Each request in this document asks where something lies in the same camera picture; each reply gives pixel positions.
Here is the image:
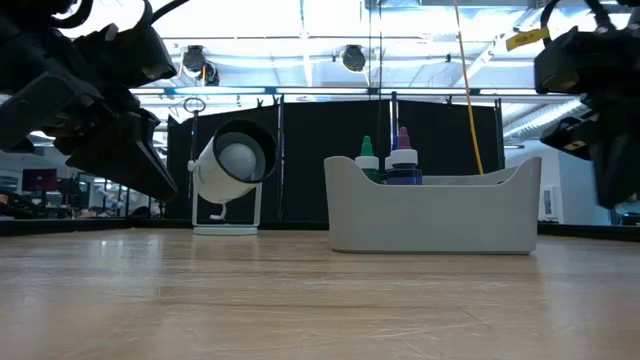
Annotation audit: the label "yellow cable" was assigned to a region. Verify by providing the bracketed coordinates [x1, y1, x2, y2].
[452, 0, 485, 176]

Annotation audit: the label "white cup sideways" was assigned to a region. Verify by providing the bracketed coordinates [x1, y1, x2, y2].
[185, 96, 279, 237]

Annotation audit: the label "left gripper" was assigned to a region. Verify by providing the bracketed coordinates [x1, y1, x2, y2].
[0, 23, 179, 202]

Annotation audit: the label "yellow tag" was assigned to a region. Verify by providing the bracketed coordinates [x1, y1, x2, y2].
[504, 27, 551, 53]

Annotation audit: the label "white wall box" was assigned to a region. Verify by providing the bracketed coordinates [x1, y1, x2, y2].
[543, 184, 557, 221]

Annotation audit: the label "round overhead device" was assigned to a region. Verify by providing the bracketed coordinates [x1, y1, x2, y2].
[341, 43, 369, 73]

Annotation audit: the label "white plastic bin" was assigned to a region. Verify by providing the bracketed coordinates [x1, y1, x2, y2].
[323, 155, 543, 256]

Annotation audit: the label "black fabric room divider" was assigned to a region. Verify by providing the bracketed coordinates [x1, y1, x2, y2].
[166, 97, 504, 229]

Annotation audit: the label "large green-tip food coloring bottle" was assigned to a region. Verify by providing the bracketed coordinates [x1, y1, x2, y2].
[354, 135, 382, 185]

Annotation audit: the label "black overhead device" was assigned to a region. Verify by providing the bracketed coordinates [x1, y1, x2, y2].
[181, 44, 221, 87]

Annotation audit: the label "dark red monitor screen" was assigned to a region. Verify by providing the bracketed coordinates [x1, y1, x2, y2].
[20, 168, 59, 194]

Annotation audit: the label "black aluminium table frame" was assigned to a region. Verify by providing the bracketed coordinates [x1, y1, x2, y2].
[0, 215, 640, 244]

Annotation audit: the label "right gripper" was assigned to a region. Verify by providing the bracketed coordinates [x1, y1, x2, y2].
[533, 24, 640, 210]

